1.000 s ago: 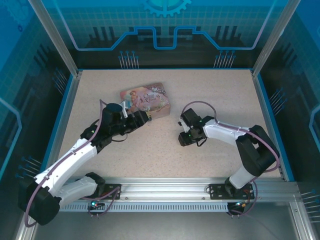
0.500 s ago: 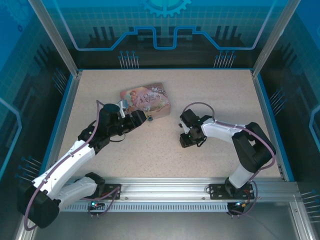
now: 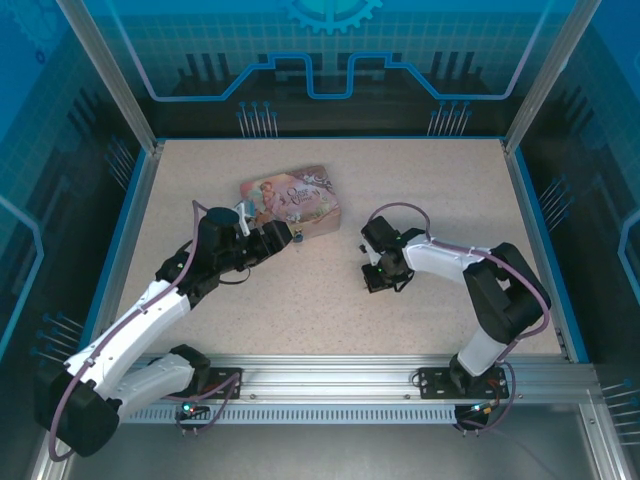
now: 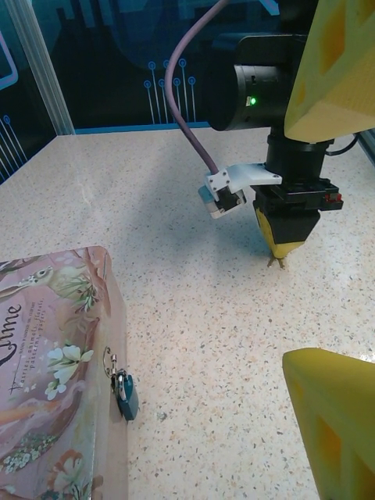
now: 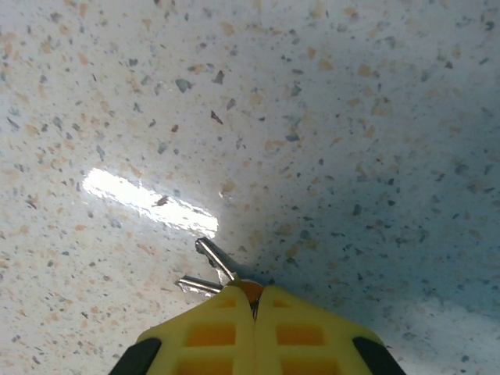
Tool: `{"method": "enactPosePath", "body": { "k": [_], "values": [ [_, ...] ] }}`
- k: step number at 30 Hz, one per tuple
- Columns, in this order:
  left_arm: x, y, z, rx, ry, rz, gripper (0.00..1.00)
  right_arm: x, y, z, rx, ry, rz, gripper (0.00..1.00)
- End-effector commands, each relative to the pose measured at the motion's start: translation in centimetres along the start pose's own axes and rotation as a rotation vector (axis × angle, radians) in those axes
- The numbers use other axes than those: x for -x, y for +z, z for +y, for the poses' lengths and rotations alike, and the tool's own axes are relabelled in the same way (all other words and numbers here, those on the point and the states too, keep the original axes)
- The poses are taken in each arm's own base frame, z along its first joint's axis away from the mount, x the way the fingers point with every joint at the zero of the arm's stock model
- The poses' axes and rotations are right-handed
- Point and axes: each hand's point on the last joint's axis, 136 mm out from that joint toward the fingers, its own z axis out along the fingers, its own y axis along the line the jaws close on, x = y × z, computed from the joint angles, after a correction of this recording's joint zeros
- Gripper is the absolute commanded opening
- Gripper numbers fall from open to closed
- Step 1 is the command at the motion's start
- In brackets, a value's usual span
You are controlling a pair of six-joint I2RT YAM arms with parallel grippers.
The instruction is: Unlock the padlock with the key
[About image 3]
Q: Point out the pink illustrated storybook box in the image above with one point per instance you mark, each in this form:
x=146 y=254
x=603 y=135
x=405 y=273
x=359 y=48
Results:
x=300 y=195

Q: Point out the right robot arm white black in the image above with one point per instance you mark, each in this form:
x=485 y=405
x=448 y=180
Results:
x=440 y=257

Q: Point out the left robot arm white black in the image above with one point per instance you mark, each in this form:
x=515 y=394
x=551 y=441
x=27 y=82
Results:
x=150 y=310

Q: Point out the blue table edge strip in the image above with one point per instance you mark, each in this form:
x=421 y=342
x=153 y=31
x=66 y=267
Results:
x=120 y=240
x=544 y=240

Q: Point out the aluminium table side rail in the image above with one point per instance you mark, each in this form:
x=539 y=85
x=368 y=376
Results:
x=133 y=240
x=530 y=240

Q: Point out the long aluminium base rail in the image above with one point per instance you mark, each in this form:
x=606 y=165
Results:
x=325 y=375

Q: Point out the aluminium frame post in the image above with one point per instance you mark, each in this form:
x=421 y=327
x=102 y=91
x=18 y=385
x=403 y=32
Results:
x=550 y=65
x=110 y=70

